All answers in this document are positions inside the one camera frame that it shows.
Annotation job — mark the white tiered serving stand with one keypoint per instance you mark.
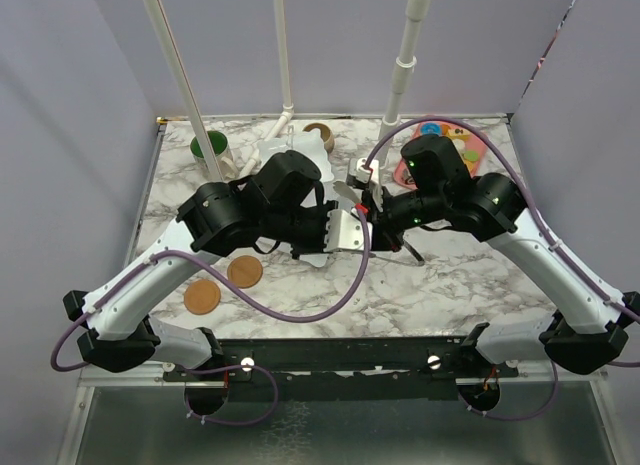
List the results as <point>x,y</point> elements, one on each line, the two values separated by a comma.
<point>311,146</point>

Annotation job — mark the white pvc frame right pole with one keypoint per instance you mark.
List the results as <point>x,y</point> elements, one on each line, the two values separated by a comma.
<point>405,62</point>

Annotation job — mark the wooden coaster near edge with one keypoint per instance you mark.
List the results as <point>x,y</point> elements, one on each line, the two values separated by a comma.
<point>202,297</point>

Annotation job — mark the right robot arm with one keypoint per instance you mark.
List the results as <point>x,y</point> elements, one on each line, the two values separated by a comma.
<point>587,329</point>

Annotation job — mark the white pvc frame middle pole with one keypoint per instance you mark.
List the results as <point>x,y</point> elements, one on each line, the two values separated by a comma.
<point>285,80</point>

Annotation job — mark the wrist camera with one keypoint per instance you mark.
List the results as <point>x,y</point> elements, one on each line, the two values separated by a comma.
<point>362,176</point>
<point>344,232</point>

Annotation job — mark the beige ceramic cup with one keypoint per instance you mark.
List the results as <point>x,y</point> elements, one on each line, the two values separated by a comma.
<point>325,133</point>

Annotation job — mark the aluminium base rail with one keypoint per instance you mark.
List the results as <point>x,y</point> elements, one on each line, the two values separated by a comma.
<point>433,360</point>

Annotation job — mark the white pvc frame left pole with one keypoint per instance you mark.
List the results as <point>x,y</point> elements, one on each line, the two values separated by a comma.
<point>160,23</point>

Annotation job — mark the wooden coaster near stand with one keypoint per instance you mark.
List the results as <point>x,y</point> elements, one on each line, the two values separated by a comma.
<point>245,271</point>

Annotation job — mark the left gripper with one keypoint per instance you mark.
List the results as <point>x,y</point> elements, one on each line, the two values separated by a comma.
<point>320,243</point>

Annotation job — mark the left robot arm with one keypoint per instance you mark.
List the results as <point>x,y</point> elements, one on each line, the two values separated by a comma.
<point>283,202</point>

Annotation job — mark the white pvc frame pole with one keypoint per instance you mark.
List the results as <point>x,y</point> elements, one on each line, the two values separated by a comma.
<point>160,23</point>
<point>405,62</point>
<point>285,80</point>

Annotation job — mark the green round pastry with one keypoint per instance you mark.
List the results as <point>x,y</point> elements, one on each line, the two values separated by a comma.
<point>471,157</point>

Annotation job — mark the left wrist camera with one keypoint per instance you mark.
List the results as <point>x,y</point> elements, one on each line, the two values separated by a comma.
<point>344,232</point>

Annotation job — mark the yellow sponge cake slice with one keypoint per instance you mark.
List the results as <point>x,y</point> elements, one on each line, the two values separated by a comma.
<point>458,133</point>

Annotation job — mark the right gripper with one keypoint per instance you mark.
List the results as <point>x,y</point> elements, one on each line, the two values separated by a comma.
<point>385,237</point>

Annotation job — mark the blue frosted donut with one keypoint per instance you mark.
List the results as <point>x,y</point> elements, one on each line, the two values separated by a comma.
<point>430,128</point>

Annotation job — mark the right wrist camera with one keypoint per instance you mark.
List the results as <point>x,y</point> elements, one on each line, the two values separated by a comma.
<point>362,176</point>

